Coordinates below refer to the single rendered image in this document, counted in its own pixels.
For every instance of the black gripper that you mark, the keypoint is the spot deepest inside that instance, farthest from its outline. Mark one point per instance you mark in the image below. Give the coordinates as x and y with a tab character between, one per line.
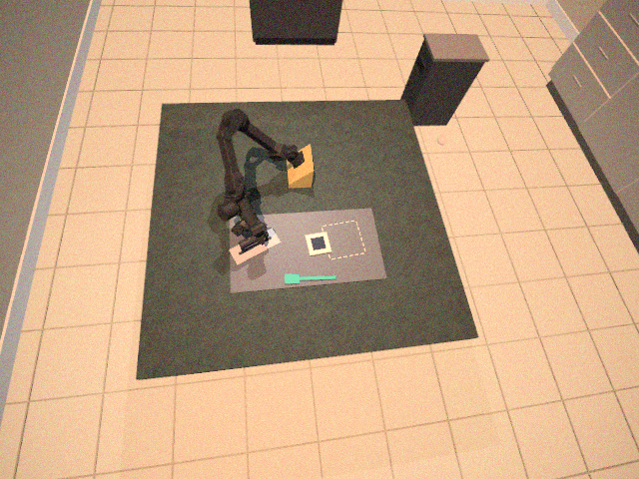
257	228

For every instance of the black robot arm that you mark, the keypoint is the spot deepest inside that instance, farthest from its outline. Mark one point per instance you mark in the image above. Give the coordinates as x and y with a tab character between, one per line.
234	181

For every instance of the cream square tile with dark square center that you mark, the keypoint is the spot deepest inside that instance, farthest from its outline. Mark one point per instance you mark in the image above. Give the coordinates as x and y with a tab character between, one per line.
318	243

